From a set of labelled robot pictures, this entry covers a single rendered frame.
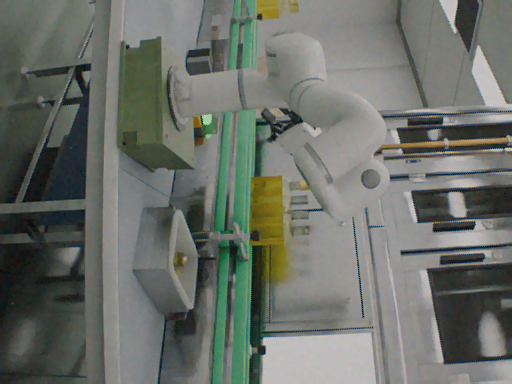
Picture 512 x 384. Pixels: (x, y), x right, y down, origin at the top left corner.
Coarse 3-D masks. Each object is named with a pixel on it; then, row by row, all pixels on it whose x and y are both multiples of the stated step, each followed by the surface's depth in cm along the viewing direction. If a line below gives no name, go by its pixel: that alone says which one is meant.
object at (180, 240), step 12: (180, 216) 122; (180, 228) 125; (180, 240) 129; (180, 252) 134; (192, 252) 134; (168, 264) 111; (192, 264) 134; (192, 276) 132; (180, 288) 116; (192, 288) 129; (192, 300) 127
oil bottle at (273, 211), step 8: (256, 208) 156; (264, 208) 155; (272, 208) 155; (280, 208) 155; (288, 208) 155; (256, 216) 154; (264, 216) 153; (272, 216) 153; (280, 216) 153; (288, 216) 153
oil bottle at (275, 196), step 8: (256, 192) 160; (264, 192) 159; (272, 192) 159; (280, 192) 159; (288, 192) 159; (256, 200) 158; (264, 200) 157; (272, 200) 157; (280, 200) 157; (288, 200) 157
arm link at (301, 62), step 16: (288, 32) 108; (272, 48) 103; (288, 48) 98; (304, 48) 97; (320, 48) 99; (288, 64) 98; (304, 64) 97; (320, 64) 99; (288, 80) 100; (304, 80) 99; (320, 80) 99; (288, 96) 101
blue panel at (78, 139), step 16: (80, 112) 179; (80, 128) 173; (80, 144) 168; (64, 160) 164; (80, 160) 163; (64, 176) 159; (80, 176) 158; (64, 192) 155; (80, 192) 154; (48, 224) 147; (64, 224) 147
